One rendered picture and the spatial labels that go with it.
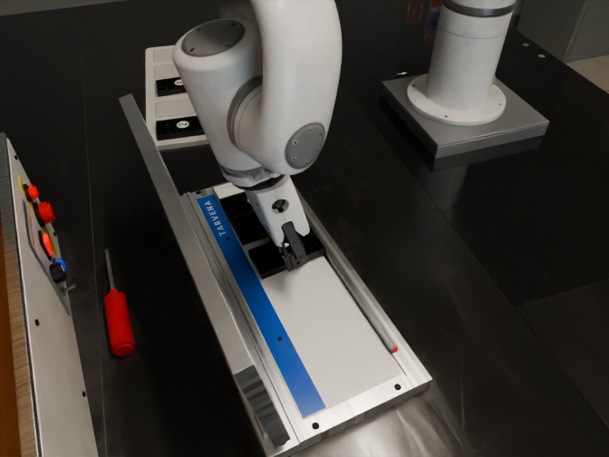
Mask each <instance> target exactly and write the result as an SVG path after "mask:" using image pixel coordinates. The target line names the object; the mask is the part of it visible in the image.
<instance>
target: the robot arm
mask: <svg viewBox="0 0 609 457"><path fill-rule="evenodd" d="M250 3H251V5H252V7H253V9H254V12H255V15H256V20H257V24H258V28H259V32H258V30H257V29H256V27H255V26H254V25H253V24H251V23H250V22H248V21H246V20H243V19H238V18H223V19H217V20H213V21H210V22H206V23H204V24H201V25H199V26H197V27H195V28H193V29H191V30H190V31H188V32H187V33H186V34H184V35H183V36H182V37H181V38H180V39H179V40H178V41H177V43H176V45H175V46H174V49H173V52H172V60H173V63H174V64H175V66H176V69H177V71H178V73H179V77H180V79H181V81H182V83H183V85H184V87H185V89H186V92H187V94H188V97H189V99H190V101H191V103H192V106H193V108H194V110H195V112H196V115H197V116H198V120H199V122H200V124H201V126H202V129H203V131H204V133H205V134H206V137H207V139H208V143H209V145H210V147H211V149H212V151H213V153H214V155H215V158H216V160H217V163H218V166H219V168H220V169H221V172H222V174H223V176H224V177H225V179H226V180H227V181H229V182H230V183H232V184H233V185H234V186H235V187H237V188H239V189H241V190H244V191H245V193H246V196H247V198H248V200H249V202H250V204H251V206H252V208H253V210H254V212H255V213H256V215H257V216H258V218H259V220H260V221H261V223H262V225H263V226H264V228H265V229H266V233H267V235H268V237H269V240H270V241H272V240H273V241H274V243H275V245H276V246H278V247H280V248H281V249H282V251H283V252H282V253H281V256H282V258H283V260H284V263H285V267H286V269H287V271H289V272H290V271H292V270H294V269H296V268H299V267H301V266H302V265H304V264H306V263H307V262H308V258H307V255H306V252H305V247H304V244H303V243H302V240H301V239H300V236H299V234H298V233H300V234H301V235H302V236H305V235H307V234H308V233H309V231H310V228H309V225H308V222H307V220H306V217H305V213H304V210H303V207H302V205H301V202H300V199H299V197H298V195H297V192H296V190H295V186H294V184H293V182H292V180H291V178H290V176H289V175H295V174H297V173H300V172H302V171H304V170H306V169H308V168H309V167H310V166H311V165H312V164H313V163H314V161H315V160H316V158H317V157H318V155H319V153H320V151H321V149H322V147H323V146H324V141H325V139H326V136H327V133H328V130H329V126H330V122H331V119H332V115H333V110H334V103H335V98H336V94H337V88H338V83H339V77H340V71H341V63H342V34H341V26H340V21H339V16H338V12H337V9H336V5H335V2H334V0H250ZM515 3H516V0H442V1H441V7H440V15H439V21H438V26H437V31H436V35H435V40H434V45H433V50H432V55H431V59H430V69H429V73H426V74H423V75H421V76H419V77H417V78H415V79H414V80H412V81H411V82H410V84H409V86H408V89H407V93H406V97H407V101H408V103H409V105H410V106H411V107H412V109H414V110H415V111H416V112H418V113H419V114H421V115H422V116H424V117H426V118H429V119H431V120H433V121H435V122H441V123H445V124H449V125H457V126H475V125H480V124H485V123H488V122H492V121H494V120H495V119H497V118H498V117H499V116H500V115H501V114H502V113H503V111H504V109H505V106H506V97H505V95H504V93H503V92H502V91H501V90H500V89H499V88H498V87H497V86H496V85H495V84H494V83H495V81H496V76H495V72H496V70H497V66H498V60H499V57H500V54H501V51H502V47H503V44H504V41H505V38H506V35H507V31H508V26H509V23H510V19H511V16H512V13H513V10H514V6H515ZM259 33H260V35H259ZM260 37H261V38H260ZM286 241H288V243H289V245H290V246H288V247H285V244H284V242H286Z"/></svg>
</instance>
